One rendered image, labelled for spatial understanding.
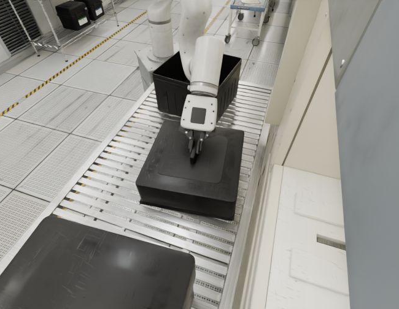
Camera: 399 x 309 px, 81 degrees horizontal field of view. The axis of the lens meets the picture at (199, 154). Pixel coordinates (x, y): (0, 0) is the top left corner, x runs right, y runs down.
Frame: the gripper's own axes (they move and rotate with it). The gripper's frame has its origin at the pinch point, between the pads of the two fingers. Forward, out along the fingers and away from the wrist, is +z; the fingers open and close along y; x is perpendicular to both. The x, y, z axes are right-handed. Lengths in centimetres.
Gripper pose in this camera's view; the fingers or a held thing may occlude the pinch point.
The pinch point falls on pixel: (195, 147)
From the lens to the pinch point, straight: 71.0
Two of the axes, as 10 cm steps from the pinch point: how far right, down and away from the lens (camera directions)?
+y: 9.8, 1.5, -1.3
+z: -1.4, 9.9, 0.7
